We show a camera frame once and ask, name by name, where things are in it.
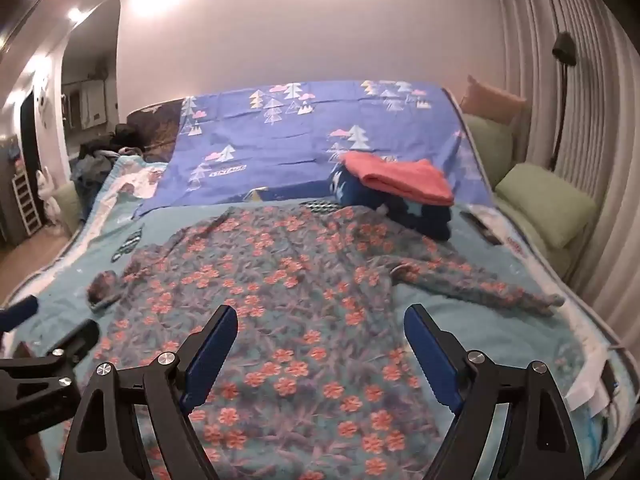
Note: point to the pleated light curtain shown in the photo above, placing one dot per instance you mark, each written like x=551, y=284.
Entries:
x=600, y=135

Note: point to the dark patterned blanket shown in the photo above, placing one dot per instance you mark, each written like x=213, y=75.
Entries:
x=155, y=130

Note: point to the folded navy printed garment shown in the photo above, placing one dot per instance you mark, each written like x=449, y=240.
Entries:
x=420, y=220

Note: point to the peach pillow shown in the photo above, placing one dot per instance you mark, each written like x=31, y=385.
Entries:
x=487, y=102

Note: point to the pile of dark clothes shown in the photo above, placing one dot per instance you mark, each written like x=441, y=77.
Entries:
x=95, y=165

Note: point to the white plush toy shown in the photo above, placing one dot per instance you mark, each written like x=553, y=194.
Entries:
x=47, y=195

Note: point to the folded coral garment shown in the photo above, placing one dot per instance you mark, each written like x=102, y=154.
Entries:
x=400, y=177

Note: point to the blue tree-print sheet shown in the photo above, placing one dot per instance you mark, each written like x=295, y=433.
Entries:
x=280, y=145

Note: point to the floral grey-orange garment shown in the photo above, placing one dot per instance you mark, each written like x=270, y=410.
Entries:
x=300, y=310

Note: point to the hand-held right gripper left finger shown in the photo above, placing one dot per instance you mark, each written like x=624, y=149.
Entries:
x=212, y=355

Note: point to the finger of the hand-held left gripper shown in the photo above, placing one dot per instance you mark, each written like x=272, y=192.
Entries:
x=17, y=310
x=75, y=340

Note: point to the teal printed blanket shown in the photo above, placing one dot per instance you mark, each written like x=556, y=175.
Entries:
x=500, y=320

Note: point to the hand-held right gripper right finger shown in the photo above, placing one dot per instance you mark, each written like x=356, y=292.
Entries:
x=430, y=360

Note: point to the black floor lamp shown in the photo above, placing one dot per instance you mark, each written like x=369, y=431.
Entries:
x=564, y=50

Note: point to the white ladder rack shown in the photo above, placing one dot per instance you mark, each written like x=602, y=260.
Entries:
x=25, y=205

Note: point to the green pillow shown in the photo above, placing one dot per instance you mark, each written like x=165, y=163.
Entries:
x=545, y=200
x=492, y=150

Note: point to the small green cushion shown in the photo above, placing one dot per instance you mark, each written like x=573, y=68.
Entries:
x=67, y=205

